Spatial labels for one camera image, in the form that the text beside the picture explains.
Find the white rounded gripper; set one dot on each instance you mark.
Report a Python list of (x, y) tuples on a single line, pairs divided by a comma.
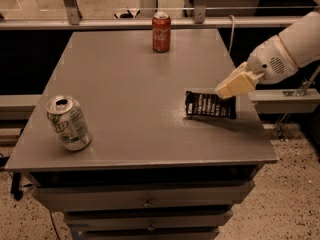
[(269, 61)]

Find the black rxbar chocolate wrapper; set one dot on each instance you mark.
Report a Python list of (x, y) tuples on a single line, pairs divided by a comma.
[(209, 104)]

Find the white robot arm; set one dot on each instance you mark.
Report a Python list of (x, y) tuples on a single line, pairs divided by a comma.
[(302, 40)]

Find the red coca-cola can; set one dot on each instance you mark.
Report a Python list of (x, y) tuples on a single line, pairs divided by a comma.
[(161, 31)]

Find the top grey drawer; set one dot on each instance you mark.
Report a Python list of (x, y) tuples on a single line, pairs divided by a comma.
[(129, 197)]

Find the grey drawer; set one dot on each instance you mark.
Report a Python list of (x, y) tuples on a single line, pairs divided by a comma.
[(148, 221), (129, 197), (170, 234)]

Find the grey drawer cabinet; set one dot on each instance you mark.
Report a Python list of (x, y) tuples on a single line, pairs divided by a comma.
[(134, 102)]

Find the middle grey drawer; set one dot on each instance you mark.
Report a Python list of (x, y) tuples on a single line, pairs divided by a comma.
[(148, 221)]

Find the bottom grey drawer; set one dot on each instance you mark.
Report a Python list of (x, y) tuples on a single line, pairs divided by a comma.
[(170, 234)]

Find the silver green 7up can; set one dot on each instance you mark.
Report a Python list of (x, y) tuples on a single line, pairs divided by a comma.
[(68, 122)]

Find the grey metal railing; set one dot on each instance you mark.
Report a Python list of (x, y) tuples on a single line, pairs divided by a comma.
[(137, 14)]

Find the metal bracket stand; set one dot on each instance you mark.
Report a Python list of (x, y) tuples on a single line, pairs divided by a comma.
[(299, 92)]

